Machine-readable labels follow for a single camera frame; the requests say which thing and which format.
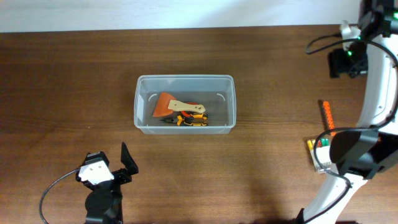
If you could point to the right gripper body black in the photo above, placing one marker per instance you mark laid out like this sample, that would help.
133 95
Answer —
351 62

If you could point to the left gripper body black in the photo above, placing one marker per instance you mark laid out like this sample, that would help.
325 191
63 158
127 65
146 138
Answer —
121 177

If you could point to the orange bit holder strip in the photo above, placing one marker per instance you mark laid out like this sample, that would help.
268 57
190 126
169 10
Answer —
327 114

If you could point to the orange black long-nose pliers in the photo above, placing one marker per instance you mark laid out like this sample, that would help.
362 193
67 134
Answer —
195 119

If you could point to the orange scraper wooden handle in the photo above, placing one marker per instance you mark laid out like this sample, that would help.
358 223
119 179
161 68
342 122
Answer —
168 104

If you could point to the red handled side cutters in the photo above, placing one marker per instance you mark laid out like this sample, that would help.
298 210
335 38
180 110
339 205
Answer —
188 113

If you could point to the clear box of bits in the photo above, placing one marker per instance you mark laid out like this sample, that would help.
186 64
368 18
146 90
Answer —
323 154

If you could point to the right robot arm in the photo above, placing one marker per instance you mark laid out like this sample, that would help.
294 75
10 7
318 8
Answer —
358 154

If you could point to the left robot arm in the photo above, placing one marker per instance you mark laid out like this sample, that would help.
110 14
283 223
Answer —
104 203

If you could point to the clear plastic container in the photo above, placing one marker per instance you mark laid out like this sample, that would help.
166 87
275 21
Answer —
215 92

